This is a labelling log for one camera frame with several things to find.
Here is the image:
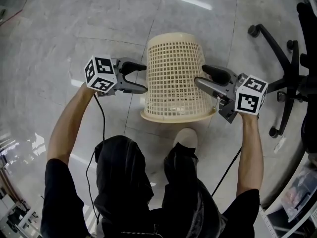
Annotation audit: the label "clear storage bin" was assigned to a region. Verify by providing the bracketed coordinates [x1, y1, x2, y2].
[282, 162, 315, 220]

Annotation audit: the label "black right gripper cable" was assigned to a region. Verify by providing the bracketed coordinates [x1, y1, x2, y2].
[211, 147, 242, 198]

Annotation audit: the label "cream plastic mesh wastebasket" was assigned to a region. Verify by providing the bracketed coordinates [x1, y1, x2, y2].
[140, 32, 217, 123]

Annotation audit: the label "person's left forearm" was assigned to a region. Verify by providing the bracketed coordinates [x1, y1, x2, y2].
[47, 83, 96, 170]

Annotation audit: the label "person's right forearm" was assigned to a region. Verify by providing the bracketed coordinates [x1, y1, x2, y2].
[236, 112, 264, 198]

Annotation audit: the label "black office chair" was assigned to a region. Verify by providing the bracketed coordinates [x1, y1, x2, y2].
[248, 1, 317, 153]

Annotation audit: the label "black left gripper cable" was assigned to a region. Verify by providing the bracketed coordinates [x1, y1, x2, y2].
[86, 93, 106, 223]

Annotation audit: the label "white paper scrap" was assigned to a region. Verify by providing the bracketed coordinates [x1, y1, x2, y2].
[273, 137, 287, 154]

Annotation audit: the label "person's black jacket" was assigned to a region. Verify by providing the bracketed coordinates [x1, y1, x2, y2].
[41, 159, 261, 238]

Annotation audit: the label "red floor cable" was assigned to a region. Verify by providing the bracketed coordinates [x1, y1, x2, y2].
[0, 0, 38, 26]

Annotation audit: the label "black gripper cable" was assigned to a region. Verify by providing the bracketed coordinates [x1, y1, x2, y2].
[211, 147, 242, 198]
[86, 93, 106, 223]

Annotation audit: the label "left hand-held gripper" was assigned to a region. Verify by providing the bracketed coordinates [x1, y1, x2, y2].
[85, 55, 149, 98]

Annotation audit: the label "person's white shoe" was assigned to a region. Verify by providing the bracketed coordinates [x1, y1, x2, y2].
[172, 128, 199, 149]

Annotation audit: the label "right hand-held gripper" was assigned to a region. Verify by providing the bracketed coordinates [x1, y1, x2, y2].
[194, 64, 269, 124]

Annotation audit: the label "person's black trousers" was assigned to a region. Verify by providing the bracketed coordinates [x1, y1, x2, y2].
[94, 135, 227, 238]

